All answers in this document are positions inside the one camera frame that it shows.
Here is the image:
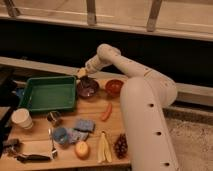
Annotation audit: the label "dark toy grapes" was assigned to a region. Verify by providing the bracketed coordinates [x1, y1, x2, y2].
[114, 134, 128, 159]

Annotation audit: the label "green plastic tray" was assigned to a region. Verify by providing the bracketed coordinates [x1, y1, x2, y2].
[19, 76, 76, 113]

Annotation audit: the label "blue patterned packet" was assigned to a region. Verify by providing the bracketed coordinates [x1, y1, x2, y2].
[66, 128, 89, 144]

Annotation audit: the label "purple bowl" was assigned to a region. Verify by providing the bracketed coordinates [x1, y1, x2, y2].
[77, 80, 99, 98]

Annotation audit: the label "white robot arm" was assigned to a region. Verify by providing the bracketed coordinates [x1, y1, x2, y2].
[85, 44, 181, 171]

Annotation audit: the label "red bowl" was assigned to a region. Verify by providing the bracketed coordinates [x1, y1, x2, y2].
[105, 79, 124, 97]

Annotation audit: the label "dark handled tool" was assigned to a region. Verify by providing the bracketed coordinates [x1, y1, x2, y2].
[8, 149, 51, 163]

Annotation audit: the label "small metal can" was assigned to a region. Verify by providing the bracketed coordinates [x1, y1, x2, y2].
[47, 111, 62, 127]

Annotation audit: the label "orange toy carrot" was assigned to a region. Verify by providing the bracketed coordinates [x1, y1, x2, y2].
[100, 102, 112, 121]

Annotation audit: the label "yellow toy banana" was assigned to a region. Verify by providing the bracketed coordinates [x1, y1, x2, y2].
[97, 132, 112, 163]

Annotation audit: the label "yellow toy apple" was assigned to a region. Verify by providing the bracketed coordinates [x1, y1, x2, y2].
[74, 141, 90, 159]

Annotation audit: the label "blue sponge cloth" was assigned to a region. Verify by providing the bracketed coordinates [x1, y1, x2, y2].
[74, 119, 95, 133]

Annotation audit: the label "small blue cup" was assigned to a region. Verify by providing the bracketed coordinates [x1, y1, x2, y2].
[53, 127, 68, 145]

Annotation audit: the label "dark felt eraser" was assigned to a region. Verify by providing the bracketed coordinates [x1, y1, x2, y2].
[80, 76, 94, 89]

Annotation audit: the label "white paper cup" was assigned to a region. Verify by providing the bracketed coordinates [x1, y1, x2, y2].
[11, 108, 33, 129]

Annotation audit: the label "metal spatula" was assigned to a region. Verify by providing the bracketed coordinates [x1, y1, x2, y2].
[48, 128, 58, 159]

